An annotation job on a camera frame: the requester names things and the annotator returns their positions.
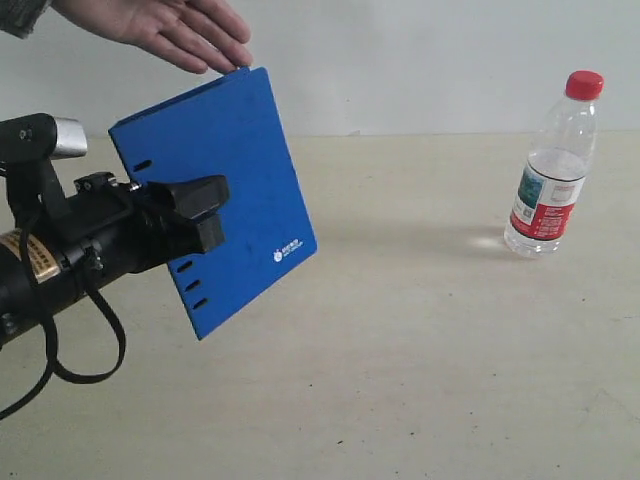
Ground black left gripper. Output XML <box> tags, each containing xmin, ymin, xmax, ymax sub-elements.
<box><xmin>62</xmin><ymin>171</ymin><xmax>230</xmax><ymax>275</ymax></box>

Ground blue ring binder notebook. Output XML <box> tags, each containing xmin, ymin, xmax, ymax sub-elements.
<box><xmin>109</xmin><ymin>67</ymin><xmax>317</xmax><ymax>339</ymax></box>

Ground clear plastic water bottle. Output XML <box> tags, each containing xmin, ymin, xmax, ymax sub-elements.
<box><xmin>503</xmin><ymin>70</ymin><xmax>604</xmax><ymax>258</ymax></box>

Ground grey knitted sleeve forearm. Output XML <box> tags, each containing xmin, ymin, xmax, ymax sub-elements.
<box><xmin>0</xmin><ymin>0</ymin><xmax>50</xmax><ymax>39</ymax></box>

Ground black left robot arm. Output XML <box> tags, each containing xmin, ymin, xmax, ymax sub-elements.
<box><xmin>1</xmin><ymin>172</ymin><xmax>230</xmax><ymax>344</ymax></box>

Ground person's open bare hand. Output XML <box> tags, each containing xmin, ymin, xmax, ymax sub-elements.
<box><xmin>112</xmin><ymin>0</ymin><xmax>254</xmax><ymax>75</ymax></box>

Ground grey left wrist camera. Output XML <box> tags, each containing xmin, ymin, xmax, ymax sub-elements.
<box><xmin>51</xmin><ymin>117</ymin><xmax>88</xmax><ymax>159</ymax></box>

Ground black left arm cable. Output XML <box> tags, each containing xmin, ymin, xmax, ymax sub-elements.
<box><xmin>0</xmin><ymin>199</ymin><xmax>127</xmax><ymax>420</ymax></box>

